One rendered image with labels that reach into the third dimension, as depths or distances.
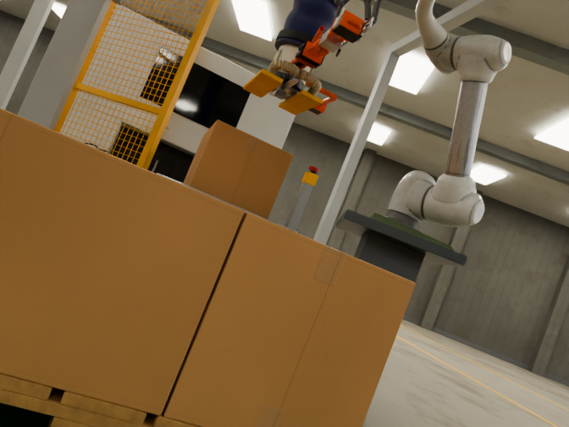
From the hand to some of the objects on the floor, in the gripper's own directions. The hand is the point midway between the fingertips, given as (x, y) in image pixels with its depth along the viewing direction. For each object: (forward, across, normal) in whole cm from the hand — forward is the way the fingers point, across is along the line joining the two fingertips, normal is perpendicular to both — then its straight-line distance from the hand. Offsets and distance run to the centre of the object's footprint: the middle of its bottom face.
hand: (349, 26), depth 156 cm
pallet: (+127, +32, 0) cm, 131 cm away
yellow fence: (+127, +73, -168) cm, 223 cm away
